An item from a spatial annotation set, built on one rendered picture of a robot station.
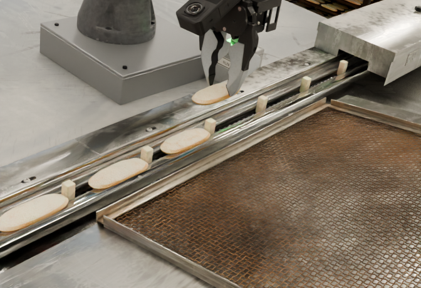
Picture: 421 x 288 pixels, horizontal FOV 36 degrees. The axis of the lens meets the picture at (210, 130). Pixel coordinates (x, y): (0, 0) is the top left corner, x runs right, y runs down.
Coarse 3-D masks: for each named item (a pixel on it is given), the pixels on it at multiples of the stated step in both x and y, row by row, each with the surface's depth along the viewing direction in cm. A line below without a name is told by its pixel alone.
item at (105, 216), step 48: (240, 144) 92; (288, 144) 94; (336, 144) 94; (144, 192) 79; (240, 192) 81; (336, 192) 81; (144, 240) 69; (240, 240) 71; (288, 240) 71; (336, 240) 71; (384, 240) 71
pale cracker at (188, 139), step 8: (200, 128) 102; (176, 136) 98; (184, 136) 98; (192, 136) 99; (200, 136) 99; (208, 136) 101; (168, 144) 96; (176, 144) 96; (184, 144) 97; (192, 144) 97; (168, 152) 95; (176, 152) 95
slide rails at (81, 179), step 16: (336, 64) 135; (256, 96) 116; (272, 96) 117; (224, 112) 109; (240, 112) 110; (192, 128) 103; (224, 128) 104; (160, 144) 97; (112, 160) 92; (160, 160) 93; (80, 176) 87; (48, 192) 83; (96, 192) 85; (0, 208) 79; (64, 208) 81
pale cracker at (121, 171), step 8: (128, 160) 91; (136, 160) 91; (104, 168) 88; (112, 168) 88; (120, 168) 88; (128, 168) 89; (136, 168) 89; (144, 168) 90; (96, 176) 86; (104, 176) 86; (112, 176) 87; (120, 176) 87; (128, 176) 88; (96, 184) 85; (104, 184) 85; (112, 184) 86
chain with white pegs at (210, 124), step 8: (344, 64) 131; (360, 64) 140; (344, 72) 132; (304, 80) 121; (304, 88) 122; (264, 96) 112; (288, 96) 120; (264, 104) 112; (272, 104) 116; (256, 112) 113; (208, 120) 102; (240, 120) 110; (208, 128) 102; (144, 152) 92; (152, 152) 92; (144, 160) 92; (152, 160) 95; (64, 184) 82; (72, 184) 82; (64, 192) 82; (72, 192) 82; (80, 192) 86; (0, 232) 77
